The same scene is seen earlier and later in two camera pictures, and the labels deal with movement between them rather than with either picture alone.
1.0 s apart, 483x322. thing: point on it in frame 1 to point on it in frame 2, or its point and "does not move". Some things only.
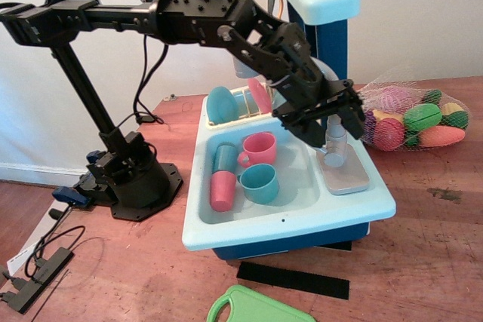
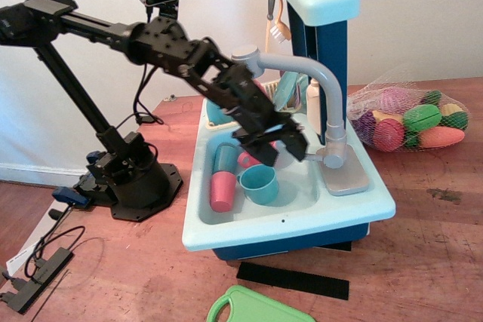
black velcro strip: (314, 285) does not move
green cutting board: (247, 305) does not move
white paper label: (13, 263) does not move
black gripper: (312, 95) to (265, 128)
